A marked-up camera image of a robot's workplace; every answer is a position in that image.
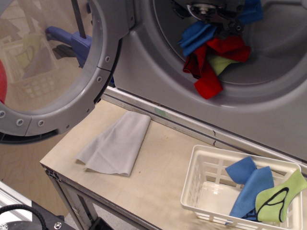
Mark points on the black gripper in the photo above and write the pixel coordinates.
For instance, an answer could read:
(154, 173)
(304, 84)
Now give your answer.
(224, 14)

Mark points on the light blue cloth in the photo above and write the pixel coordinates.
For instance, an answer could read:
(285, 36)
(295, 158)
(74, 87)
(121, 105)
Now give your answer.
(199, 33)

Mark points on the small green cloth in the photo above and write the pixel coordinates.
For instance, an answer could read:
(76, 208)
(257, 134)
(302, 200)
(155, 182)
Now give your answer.
(219, 63)

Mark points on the red cloth with black print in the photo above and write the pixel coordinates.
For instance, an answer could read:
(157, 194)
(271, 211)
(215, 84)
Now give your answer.
(208, 84)

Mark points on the white plastic laundry basket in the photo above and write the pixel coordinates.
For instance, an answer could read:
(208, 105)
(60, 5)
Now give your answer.
(210, 193)

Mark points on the grey washing machine body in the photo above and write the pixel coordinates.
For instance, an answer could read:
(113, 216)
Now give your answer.
(263, 100)

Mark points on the round grey machine door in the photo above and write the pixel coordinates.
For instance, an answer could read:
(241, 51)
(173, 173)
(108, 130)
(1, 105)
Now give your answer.
(43, 90)

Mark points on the medium blue cloth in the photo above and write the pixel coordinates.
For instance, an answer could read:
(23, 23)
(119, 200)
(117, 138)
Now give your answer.
(254, 181)

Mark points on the grey folded cloth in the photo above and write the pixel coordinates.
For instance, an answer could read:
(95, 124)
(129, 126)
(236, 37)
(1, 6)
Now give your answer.
(114, 151)

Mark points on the green cloth with black print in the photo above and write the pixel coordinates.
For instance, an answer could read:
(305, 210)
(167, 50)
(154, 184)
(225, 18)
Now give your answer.
(272, 204)

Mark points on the blue clamp handle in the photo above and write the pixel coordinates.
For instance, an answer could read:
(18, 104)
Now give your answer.
(80, 46)

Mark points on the aluminium frame work table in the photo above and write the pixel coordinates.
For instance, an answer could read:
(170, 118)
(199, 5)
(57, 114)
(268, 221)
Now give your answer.
(149, 197)

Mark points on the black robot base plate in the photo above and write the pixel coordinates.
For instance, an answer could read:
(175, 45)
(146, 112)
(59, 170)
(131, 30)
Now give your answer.
(29, 216)

